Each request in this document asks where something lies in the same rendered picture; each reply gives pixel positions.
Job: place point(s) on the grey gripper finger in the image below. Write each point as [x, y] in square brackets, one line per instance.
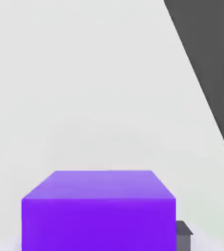
[183, 238]

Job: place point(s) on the small purple cube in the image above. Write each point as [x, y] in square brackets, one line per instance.
[98, 221]

